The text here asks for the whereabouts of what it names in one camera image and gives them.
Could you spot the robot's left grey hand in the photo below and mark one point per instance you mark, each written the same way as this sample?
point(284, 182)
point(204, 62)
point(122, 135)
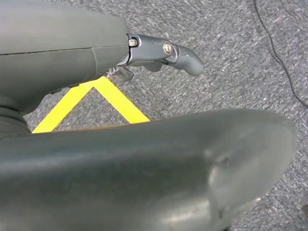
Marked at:
point(60, 47)

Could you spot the yellow floor tape square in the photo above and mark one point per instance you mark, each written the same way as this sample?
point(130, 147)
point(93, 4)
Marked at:
point(120, 105)

